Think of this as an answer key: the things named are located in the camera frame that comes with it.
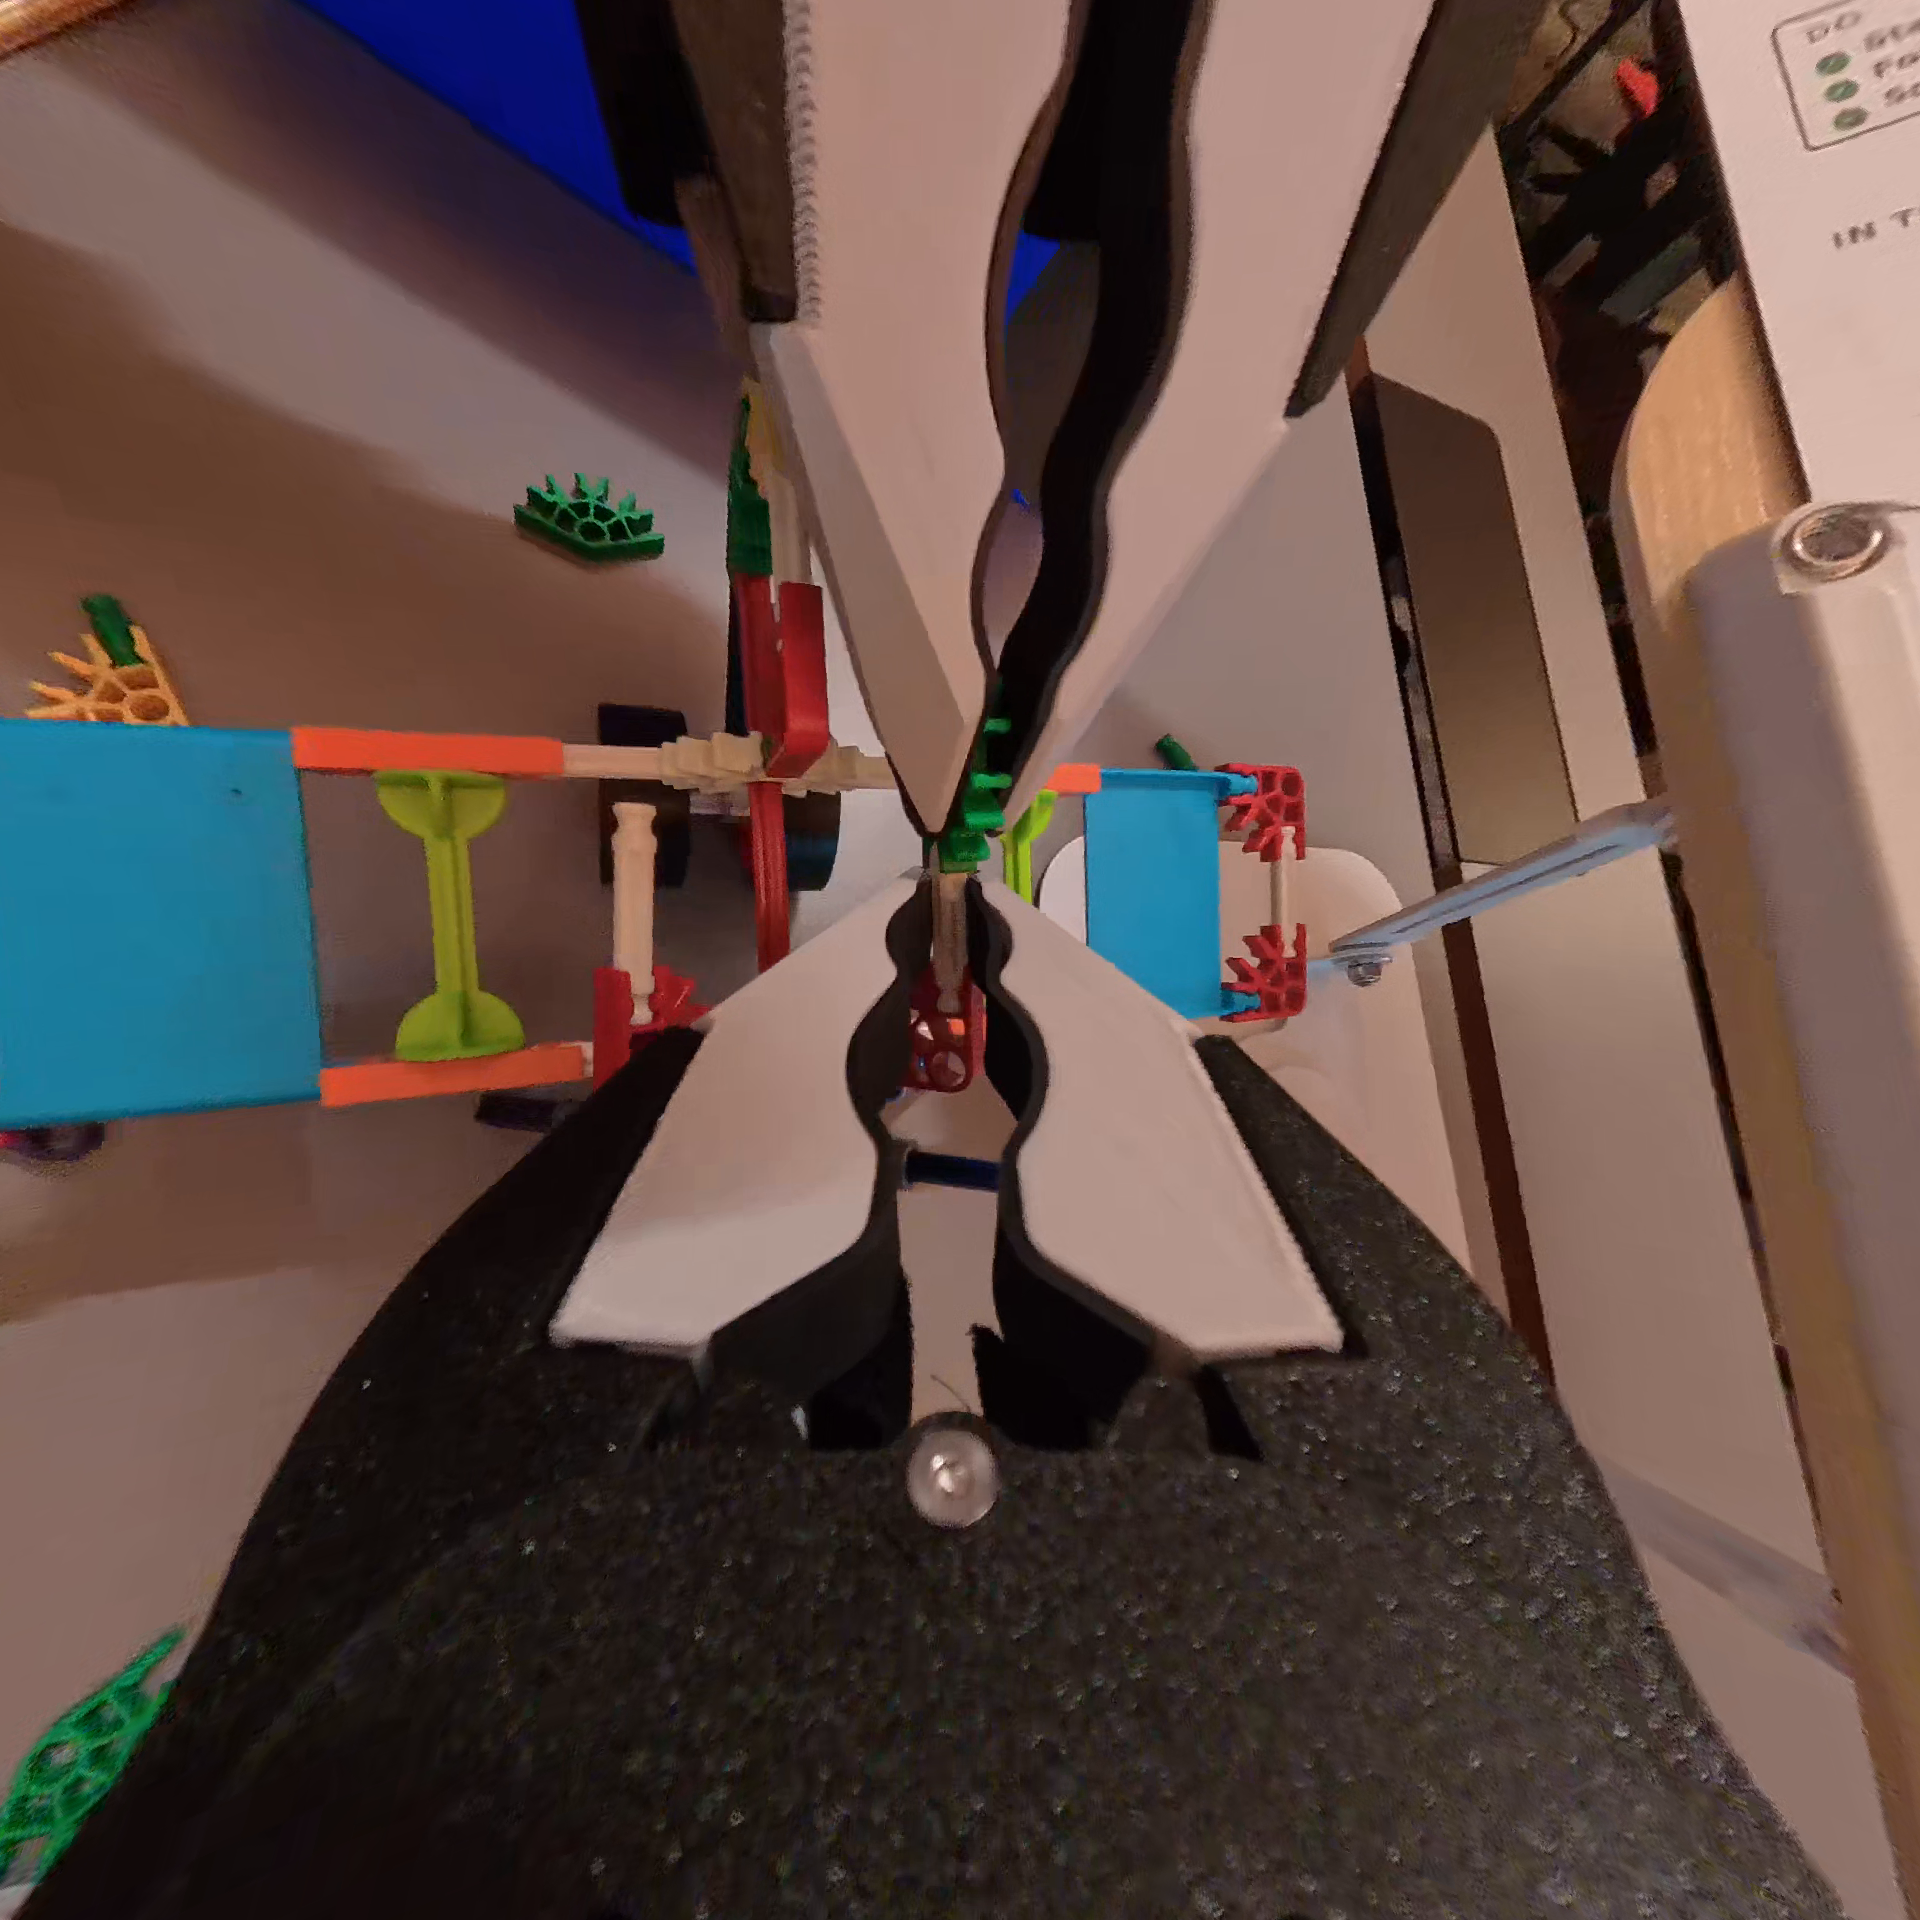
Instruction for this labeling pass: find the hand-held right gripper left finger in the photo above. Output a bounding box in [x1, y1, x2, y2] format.
[549, 878, 931, 1452]

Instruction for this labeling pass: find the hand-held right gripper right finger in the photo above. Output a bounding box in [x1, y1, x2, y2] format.
[970, 883, 1349, 1450]

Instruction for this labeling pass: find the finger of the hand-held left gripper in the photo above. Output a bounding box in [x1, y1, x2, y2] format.
[748, 0, 1077, 835]
[989, 0, 1446, 797]

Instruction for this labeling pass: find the green fan connector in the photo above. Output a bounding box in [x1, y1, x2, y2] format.
[510, 471, 666, 564]
[935, 715, 1026, 877]
[0, 1624, 190, 1894]

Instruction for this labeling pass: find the colourful construction toy plane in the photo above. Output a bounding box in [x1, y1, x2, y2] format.
[0, 384, 1311, 1175]

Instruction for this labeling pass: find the blue plastic bin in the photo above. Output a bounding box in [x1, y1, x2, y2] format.
[296, 0, 710, 275]

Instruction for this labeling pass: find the printed instruction sheet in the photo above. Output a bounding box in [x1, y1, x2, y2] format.
[1673, 0, 1920, 509]

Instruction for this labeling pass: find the wooden and white book stand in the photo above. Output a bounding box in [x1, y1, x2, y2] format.
[1034, 277, 1920, 1920]

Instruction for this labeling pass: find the orange fan connector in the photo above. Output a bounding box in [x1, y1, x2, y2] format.
[25, 630, 192, 733]

